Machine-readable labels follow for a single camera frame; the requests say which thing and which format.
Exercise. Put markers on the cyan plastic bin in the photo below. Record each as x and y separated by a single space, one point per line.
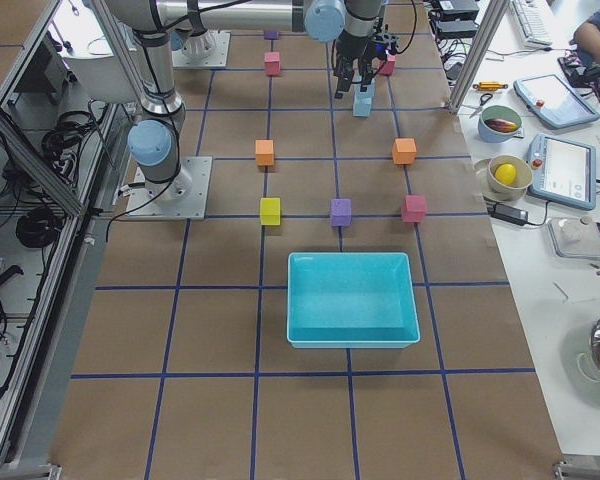
351 300

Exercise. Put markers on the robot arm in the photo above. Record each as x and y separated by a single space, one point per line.
155 141
354 27

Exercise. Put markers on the purple block right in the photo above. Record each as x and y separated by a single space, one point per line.
340 212

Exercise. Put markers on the yellow block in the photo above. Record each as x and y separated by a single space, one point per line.
270 211

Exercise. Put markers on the magenta block back left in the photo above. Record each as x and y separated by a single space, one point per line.
386 67

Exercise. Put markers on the aluminium frame post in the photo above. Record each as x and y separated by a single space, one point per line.
487 28

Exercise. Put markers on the black power adapter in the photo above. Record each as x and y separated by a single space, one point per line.
508 214

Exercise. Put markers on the orange block back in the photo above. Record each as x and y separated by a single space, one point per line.
404 151

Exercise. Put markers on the gold cylinder tool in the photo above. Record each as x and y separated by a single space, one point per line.
489 86

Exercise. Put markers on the bowl with yellow lemon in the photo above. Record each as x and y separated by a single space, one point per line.
503 178

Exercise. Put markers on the teach pendant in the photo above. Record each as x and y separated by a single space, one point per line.
554 102
564 171

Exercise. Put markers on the purple block left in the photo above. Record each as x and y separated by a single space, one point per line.
271 34

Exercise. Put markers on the teach pendant far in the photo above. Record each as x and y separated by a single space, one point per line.
554 102

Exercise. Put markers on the orange block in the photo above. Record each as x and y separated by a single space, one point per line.
404 151
264 152

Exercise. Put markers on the kitchen scale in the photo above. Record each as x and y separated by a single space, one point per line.
575 238

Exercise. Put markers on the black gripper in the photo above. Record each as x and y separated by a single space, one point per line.
354 48

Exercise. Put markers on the magenta block back right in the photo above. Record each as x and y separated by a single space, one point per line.
414 208

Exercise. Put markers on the orange block front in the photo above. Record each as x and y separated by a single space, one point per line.
264 152

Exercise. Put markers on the green bowl with fruit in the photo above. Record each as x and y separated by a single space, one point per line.
498 123

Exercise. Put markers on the magenta block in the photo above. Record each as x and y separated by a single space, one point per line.
386 67
272 63
414 208

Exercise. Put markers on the purple block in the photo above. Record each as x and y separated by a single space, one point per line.
340 212
271 34

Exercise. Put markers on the magenta block front left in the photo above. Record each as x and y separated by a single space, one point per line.
272 63

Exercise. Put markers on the light blue block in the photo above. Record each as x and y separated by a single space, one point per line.
367 90
362 107

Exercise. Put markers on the teach pendant near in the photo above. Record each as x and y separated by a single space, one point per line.
564 171

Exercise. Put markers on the black handled scissors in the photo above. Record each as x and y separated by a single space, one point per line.
483 100

